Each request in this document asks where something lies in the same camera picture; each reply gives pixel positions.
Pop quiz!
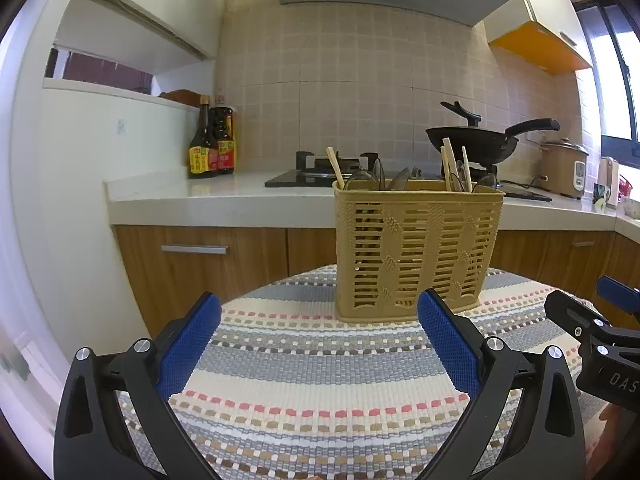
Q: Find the wooden chopstick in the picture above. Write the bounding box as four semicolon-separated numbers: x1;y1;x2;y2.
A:
461;146;473;193
442;138;463;192
440;144;452;192
326;146;345;190

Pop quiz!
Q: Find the clear grey plastic spoon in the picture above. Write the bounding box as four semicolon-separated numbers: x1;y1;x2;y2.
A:
386;167;411;191

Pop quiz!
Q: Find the white kitchen countertop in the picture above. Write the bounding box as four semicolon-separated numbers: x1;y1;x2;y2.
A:
104;169;639;243

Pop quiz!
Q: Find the person's hand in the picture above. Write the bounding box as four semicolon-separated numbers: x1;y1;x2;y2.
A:
586;404;634;479

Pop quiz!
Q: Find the green patterned mug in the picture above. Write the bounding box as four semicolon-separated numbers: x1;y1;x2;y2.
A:
592;183;611;209

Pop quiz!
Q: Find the beige rice cooker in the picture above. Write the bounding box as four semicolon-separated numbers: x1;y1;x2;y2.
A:
540;138;588;200

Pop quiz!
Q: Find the striped woven table mat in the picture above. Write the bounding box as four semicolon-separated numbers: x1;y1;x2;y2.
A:
114;263;616;480

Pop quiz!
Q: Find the black frying pan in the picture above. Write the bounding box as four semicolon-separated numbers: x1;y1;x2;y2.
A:
426;101;561;169

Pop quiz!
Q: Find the beige plastic utensil basket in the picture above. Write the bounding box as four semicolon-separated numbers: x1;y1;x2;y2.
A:
334;180;504;323

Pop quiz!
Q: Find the black gas stove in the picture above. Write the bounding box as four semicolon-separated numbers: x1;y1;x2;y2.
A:
264;149;554;204

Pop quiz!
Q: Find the dark soy sauce bottle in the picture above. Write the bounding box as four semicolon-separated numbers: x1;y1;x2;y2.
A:
188;96;217;179

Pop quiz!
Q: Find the red label sauce bottle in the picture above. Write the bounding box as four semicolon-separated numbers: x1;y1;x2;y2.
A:
209;104;235;174

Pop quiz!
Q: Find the cabinet drawer handle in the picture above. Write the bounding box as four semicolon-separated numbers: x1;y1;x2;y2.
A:
160;244;228;255

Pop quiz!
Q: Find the orange wall cabinet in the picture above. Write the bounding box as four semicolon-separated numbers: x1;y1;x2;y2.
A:
484;0;592;75

